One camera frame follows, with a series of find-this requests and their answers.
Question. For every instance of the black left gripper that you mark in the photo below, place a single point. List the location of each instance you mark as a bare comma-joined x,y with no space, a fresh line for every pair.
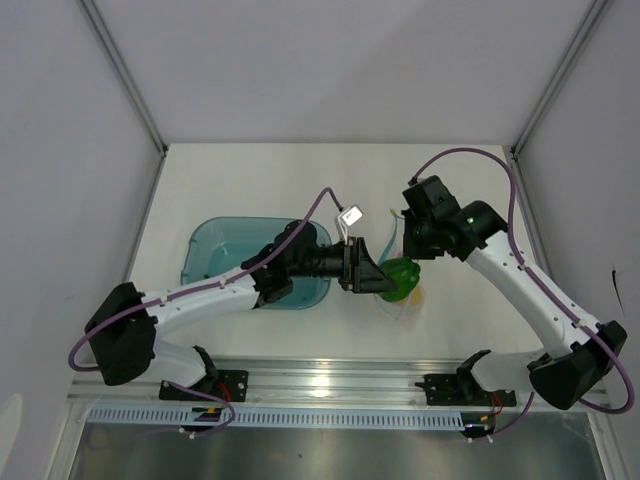
360,274

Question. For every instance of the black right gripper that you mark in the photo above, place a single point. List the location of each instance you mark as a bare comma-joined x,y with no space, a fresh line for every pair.
410,249

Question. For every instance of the green toy bell pepper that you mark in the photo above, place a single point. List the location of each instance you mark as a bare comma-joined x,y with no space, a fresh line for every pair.
405,273

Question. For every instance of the clear zip top bag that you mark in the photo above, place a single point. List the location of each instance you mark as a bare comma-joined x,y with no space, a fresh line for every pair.
406,303

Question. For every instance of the yellow toy orange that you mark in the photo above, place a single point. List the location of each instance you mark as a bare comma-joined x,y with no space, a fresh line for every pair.
416,298

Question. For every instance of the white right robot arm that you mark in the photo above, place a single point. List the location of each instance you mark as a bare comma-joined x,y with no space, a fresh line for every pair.
577,349

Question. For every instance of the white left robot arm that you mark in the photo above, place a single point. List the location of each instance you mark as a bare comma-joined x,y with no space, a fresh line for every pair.
127,333

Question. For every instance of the teal plastic tray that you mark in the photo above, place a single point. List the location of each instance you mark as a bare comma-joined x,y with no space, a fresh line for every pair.
223,243

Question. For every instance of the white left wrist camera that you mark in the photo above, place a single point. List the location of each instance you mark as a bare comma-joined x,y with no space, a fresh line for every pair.
346,219

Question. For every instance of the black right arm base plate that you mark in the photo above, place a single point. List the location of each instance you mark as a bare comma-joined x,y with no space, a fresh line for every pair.
459,390

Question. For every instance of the aluminium rail base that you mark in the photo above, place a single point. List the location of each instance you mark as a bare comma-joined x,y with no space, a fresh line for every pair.
296,383

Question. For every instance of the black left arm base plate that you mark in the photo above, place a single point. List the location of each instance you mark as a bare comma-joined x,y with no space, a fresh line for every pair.
230,385

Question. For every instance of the white slotted cable duct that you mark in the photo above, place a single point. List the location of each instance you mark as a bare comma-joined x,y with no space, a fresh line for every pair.
187,416

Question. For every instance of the right aluminium frame post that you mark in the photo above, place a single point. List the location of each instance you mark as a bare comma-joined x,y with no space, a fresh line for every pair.
578,43

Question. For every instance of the aluminium frame post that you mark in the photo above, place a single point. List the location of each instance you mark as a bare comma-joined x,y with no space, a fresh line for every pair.
578,43
117,62

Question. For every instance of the left aluminium frame post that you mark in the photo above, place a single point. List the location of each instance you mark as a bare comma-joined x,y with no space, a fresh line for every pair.
117,62

